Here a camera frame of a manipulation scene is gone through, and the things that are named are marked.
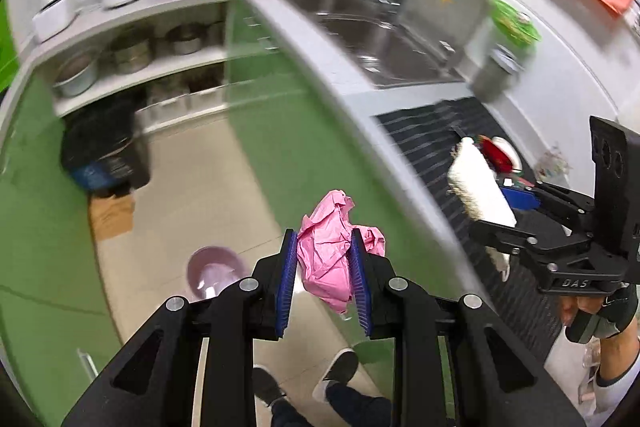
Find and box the red wrapper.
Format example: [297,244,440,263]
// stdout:
[477,135,516,172]

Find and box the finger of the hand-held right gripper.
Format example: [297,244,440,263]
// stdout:
[469,219,594,266]
[500,181,597,236]

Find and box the black striped mat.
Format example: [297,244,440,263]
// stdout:
[375,96,566,360]

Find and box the steel canister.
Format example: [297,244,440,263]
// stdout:
[470,46,524,104]

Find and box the steel pan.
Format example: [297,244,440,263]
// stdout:
[165,22,208,56]

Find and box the steel sink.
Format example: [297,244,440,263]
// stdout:
[270,0,466,88]

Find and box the person's left shoe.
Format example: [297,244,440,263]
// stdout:
[252,366,287,408]

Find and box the person's leg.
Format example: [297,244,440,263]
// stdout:
[270,398,315,427]
[325,379,394,427]

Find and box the white shelf unit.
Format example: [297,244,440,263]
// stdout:
[25,0,232,134]

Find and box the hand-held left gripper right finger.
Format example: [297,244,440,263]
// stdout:
[348,228,586,427]

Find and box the person's right shoe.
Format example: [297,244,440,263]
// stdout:
[312,348,360,403]

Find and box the pale metal basin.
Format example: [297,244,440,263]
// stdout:
[52,49,101,98]

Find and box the white plate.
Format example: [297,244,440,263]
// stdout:
[492,137,524,174]

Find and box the person's right leg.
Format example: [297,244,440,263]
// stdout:
[325,379,394,427]

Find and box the person's shoe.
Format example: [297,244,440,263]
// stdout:
[312,348,360,403]
[252,366,287,408]

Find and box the green sink cabinet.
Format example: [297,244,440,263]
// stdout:
[225,0,486,368]

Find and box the person's left leg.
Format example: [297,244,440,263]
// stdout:
[270,398,315,427]

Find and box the green drawer cabinet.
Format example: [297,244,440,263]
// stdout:
[0,72,126,427]

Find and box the person's right forearm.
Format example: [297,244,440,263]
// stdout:
[592,336,635,414]

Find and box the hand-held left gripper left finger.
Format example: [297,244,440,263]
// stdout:
[60,228,301,427]

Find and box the lilac plastic waste bin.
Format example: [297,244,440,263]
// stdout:
[186,246,248,303]

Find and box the white storage box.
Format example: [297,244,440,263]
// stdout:
[187,87,227,114]
[137,99,192,128]

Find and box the brown cardboard sheet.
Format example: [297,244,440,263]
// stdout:
[89,194,137,242]

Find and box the person's right hand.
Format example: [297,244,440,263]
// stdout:
[560,284,640,344]

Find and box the green plastic bowl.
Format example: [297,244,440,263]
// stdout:
[490,0,543,48]

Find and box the steel pot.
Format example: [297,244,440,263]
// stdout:
[107,32,153,76]

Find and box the black two-part waste bin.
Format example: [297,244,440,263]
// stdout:
[60,97,151,198]

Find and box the pink paper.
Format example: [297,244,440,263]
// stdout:
[297,189,387,314]

